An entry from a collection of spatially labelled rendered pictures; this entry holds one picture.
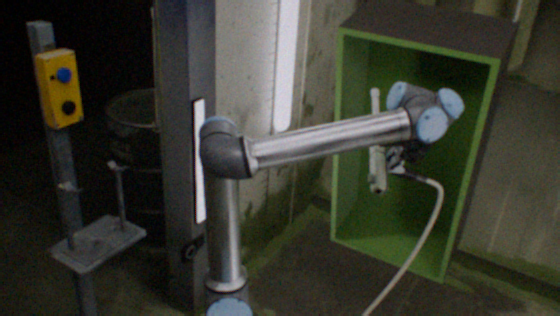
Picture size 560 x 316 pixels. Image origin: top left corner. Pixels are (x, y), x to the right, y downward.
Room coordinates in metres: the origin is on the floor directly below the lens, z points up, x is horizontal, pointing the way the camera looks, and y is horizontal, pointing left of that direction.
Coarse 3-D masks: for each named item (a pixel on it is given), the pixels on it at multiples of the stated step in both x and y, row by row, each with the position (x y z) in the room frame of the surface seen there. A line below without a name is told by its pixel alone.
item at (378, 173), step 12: (372, 96) 1.83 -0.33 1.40; (372, 156) 1.54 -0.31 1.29; (384, 156) 1.54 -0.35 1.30; (372, 168) 1.50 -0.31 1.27; (384, 168) 1.49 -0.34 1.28; (408, 168) 1.54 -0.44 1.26; (372, 180) 1.44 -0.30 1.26; (384, 180) 1.44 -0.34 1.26; (420, 180) 1.53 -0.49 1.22; (372, 192) 1.42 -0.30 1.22; (384, 192) 1.42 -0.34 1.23
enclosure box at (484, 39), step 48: (384, 0) 2.18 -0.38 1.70; (384, 48) 2.25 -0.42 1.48; (432, 48) 1.77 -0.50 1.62; (480, 48) 1.74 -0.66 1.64; (336, 96) 1.99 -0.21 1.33; (384, 96) 2.28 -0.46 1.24; (480, 96) 2.06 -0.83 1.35; (480, 144) 1.78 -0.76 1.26; (336, 192) 2.08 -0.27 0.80; (432, 192) 2.22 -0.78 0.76; (336, 240) 2.14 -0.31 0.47; (384, 240) 2.15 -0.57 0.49; (432, 240) 2.15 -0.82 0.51
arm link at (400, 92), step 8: (392, 88) 1.42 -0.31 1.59; (400, 88) 1.37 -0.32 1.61; (408, 88) 1.38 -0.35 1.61; (416, 88) 1.39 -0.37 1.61; (392, 96) 1.39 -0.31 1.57; (400, 96) 1.35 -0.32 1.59; (408, 96) 1.34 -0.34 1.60; (432, 96) 1.39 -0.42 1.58; (392, 104) 1.37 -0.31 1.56; (400, 104) 1.35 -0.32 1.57
